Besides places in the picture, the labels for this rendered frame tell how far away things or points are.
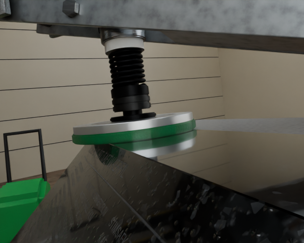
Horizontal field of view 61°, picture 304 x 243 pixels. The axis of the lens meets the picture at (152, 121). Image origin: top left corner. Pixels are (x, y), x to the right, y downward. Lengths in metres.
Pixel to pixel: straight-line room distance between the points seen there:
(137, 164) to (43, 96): 4.75
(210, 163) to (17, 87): 4.82
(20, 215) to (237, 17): 1.44
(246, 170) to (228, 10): 0.26
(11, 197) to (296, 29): 1.51
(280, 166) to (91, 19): 0.37
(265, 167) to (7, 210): 1.52
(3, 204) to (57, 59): 3.79
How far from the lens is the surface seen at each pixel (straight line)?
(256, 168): 0.17
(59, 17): 0.50
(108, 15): 0.44
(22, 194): 1.61
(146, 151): 0.27
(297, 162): 0.18
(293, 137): 0.27
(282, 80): 5.95
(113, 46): 0.46
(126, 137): 0.37
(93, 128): 0.39
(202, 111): 6.51
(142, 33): 0.47
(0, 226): 1.63
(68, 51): 5.20
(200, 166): 0.18
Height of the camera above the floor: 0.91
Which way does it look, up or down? 3 degrees down
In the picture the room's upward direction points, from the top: 7 degrees counter-clockwise
